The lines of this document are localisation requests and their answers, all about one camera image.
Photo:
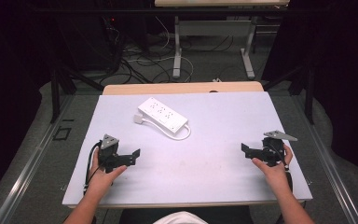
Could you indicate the white power strip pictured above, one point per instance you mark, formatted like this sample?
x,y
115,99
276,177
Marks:
x,y
163,114

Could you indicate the person's dark trousers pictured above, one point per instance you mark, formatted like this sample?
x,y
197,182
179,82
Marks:
x,y
230,215

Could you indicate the person's white shirt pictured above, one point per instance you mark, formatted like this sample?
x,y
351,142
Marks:
x,y
180,218

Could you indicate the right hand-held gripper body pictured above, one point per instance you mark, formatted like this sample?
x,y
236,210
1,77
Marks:
x,y
273,147

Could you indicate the white desk with metal legs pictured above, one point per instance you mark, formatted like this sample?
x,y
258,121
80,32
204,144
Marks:
x,y
214,28

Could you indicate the person's right hand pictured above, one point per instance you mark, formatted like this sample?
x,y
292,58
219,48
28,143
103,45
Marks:
x,y
275,175

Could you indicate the white power plug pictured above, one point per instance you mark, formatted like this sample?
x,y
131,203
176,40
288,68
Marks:
x,y
138,119

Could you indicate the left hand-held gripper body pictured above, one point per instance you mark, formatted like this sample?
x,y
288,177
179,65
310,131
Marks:
x,y
108,149

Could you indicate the white table mat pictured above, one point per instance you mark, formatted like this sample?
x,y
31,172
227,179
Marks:
x,y
199,168

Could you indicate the black horizontal bar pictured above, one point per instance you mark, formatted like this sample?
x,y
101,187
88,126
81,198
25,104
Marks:
x,y
105,10

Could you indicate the black metal stand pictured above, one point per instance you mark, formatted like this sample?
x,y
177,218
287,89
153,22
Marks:
x,y
60,90
307,90

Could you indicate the aluminium floor rail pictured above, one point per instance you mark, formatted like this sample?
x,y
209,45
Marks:
x,y
332,174
28,174

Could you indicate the black computer tower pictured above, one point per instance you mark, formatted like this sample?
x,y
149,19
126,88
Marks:
x,y
87,40

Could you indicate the person's left hand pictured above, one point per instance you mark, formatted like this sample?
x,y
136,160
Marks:
x,y
104,179

